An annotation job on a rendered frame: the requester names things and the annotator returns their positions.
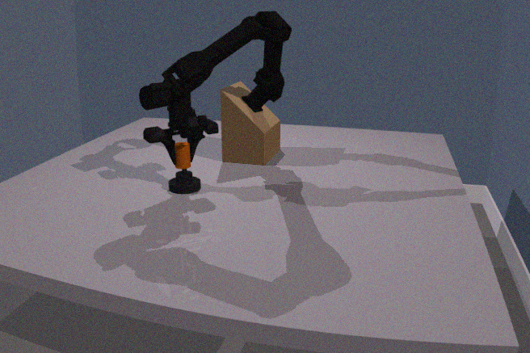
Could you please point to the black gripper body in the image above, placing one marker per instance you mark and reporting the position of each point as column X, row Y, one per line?
column 156, row 134

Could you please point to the orange cylinder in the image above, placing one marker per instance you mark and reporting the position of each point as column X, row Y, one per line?
column 183, row 158

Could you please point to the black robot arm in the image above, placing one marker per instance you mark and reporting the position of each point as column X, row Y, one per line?
column 194, row 68

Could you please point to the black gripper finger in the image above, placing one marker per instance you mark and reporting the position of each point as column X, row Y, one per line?
column 170, row 147
column 194, row 141

